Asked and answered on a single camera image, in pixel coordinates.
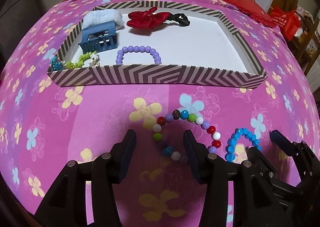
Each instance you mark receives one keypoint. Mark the pink floral bed sheet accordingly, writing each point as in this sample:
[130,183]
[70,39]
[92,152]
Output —
[43,126]

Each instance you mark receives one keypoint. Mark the red satin bow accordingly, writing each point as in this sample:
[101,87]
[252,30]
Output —
[147,20]

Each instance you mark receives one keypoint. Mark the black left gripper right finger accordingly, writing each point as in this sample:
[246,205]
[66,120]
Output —
[254,202]

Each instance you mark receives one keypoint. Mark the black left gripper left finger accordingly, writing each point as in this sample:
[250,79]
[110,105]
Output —
[64,204]

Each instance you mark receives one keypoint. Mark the striped zigzag tray box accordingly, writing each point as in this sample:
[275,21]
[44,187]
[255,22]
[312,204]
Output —
[211,51]

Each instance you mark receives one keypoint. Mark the blue hair claw clip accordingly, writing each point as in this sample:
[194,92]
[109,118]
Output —
[99,38]

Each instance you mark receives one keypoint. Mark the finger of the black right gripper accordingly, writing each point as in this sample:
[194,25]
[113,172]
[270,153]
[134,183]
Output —
[257,158]
[288,147]

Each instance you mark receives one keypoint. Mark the red cushion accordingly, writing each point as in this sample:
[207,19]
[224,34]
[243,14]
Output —
[253,10]

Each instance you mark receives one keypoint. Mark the black hair scrunchie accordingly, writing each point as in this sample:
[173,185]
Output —
[179,18]

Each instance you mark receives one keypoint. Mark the light blue fluffy scrunchie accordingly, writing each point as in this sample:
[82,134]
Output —
[102,16]

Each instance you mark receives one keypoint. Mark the red shopping bag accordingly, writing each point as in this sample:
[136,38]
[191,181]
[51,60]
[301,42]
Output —
[288,22]

